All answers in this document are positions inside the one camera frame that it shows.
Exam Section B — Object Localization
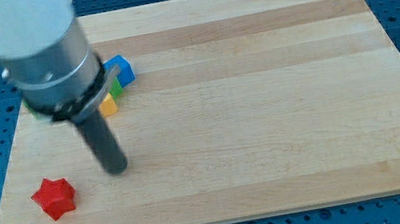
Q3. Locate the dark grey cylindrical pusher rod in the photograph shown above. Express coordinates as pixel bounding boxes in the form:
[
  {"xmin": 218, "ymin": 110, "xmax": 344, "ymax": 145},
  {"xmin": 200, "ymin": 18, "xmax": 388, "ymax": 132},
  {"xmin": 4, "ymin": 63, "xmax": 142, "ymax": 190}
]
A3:
[{"xmin": 75, "ymin": 110, "xmax": 128, "ymax": 175}]

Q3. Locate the red star block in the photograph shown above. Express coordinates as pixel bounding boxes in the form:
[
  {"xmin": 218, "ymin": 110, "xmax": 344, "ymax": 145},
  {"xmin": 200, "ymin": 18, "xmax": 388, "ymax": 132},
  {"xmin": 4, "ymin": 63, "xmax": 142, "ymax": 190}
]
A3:
[{"xmin": 31, "ymin": 178, "xmax": 76, "ymax": 221}]

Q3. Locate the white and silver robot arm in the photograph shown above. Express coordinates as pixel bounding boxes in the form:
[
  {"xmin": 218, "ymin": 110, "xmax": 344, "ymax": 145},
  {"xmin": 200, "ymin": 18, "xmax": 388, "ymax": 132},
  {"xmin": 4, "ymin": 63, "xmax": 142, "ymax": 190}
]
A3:
[{"xmin": 0, "ymin": 0, "xmax": 128, "ymax": 175}]

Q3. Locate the yellow block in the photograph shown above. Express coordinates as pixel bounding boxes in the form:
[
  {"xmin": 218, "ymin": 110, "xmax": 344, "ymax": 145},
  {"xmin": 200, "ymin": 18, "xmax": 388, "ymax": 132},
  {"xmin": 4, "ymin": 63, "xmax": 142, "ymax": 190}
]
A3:
[{"xmin": 99, "ymin": 93, "xmax": 118, "ymax": 118}]

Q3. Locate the green block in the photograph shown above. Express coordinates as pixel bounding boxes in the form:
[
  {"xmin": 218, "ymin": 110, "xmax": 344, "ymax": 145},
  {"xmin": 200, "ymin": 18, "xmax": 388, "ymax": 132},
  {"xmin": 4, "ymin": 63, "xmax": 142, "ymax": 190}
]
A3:
[{"xmin": 108, "ymin": 78, "xmax": 123, "ymax": 100}]

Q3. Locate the blue cube block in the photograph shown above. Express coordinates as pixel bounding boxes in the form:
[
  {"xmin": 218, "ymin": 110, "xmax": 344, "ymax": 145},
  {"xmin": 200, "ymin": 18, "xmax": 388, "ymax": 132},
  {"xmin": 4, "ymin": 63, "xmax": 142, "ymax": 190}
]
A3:
[{"xmin": 104, "ymin": 55, "xmax": 136, "ymax": 88}]

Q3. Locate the wooden board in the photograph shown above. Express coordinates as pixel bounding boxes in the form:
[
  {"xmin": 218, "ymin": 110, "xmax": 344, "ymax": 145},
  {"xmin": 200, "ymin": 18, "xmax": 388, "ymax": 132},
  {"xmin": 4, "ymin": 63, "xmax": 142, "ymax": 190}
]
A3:
[{"xmin": 0, "ymin": 0, "xmax": 400, "ymax": 224}]

